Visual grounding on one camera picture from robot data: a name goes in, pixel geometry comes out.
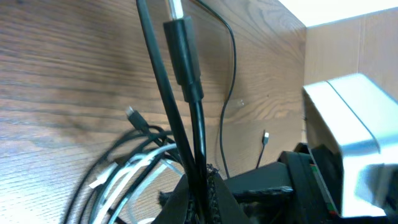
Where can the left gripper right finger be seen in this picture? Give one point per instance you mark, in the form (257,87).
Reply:
(222,206)

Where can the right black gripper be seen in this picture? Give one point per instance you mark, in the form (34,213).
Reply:
(285,191)

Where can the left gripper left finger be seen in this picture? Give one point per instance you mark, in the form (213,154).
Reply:
(175,210)

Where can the clear tape piece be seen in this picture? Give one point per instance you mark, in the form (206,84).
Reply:
(238,103)

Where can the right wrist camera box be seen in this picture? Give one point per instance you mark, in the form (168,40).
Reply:
(351,127)

